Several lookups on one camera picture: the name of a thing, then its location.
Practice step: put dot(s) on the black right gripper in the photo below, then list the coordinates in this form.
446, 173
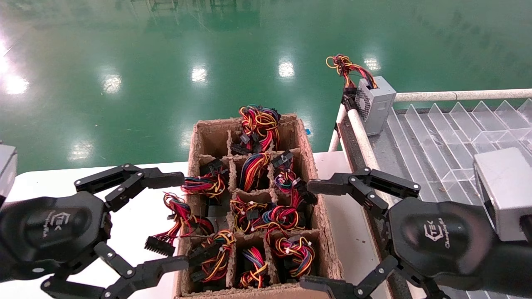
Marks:
440, 241

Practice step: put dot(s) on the brown cardboard divider box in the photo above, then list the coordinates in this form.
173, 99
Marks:
321, 226

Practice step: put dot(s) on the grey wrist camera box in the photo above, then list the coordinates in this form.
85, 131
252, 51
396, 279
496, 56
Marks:
507, 187
7, 170

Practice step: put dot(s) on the clear acrylic divider tray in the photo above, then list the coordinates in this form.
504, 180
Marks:
436, 141

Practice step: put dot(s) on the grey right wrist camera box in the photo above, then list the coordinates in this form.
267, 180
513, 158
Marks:
507, 187

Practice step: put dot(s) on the white pipe rack frame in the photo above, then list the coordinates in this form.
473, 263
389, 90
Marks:
350, 145

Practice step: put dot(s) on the white rack crossbar pipe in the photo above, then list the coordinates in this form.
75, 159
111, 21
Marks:
457, 95

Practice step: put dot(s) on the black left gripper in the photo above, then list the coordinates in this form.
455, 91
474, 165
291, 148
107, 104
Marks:
50, 228

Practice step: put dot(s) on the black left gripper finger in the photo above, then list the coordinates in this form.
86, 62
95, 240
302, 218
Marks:
162, 179

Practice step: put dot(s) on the white rack leg pipe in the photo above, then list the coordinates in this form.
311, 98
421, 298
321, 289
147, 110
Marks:
336, 139

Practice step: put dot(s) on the black pipe corner joint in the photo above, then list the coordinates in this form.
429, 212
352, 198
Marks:
348, 104

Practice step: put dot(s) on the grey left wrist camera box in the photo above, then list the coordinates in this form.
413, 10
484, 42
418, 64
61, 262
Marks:
7, 170

